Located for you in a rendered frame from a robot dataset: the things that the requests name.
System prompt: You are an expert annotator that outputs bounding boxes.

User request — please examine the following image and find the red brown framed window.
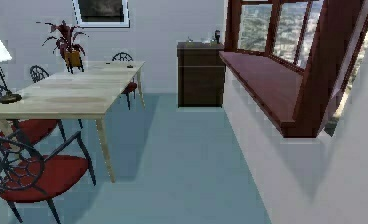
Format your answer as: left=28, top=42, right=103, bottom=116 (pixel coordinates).
left=218, top=0, right=368, bottom=139

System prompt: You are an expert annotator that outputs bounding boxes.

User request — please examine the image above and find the pale wooden dining table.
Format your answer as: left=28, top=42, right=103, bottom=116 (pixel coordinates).
left=0, top=60, right=147, bottom=184

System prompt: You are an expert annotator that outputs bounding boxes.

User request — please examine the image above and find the red leaf potted plant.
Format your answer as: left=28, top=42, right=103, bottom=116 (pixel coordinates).
left=36, top=19, right=90, bottom=75

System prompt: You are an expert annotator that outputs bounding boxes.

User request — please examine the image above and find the white framed wall picture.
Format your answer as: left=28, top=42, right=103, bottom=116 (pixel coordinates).
left=71, top=0, right=131, bottom=29

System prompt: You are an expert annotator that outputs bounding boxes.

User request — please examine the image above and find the dark brown wooden cabinet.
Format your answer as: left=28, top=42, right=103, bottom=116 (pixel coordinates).
left=176, top=41, right=226, bottom=109

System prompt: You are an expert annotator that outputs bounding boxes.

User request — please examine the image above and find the black chair with red seat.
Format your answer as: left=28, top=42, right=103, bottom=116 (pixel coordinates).
left=29, top=64, right=51, bottom=84
left=111, top=51, right=139, bottom=111
left=0, top=130, right=97, bottom=224
left=0, top=82, right=85, bottom=146

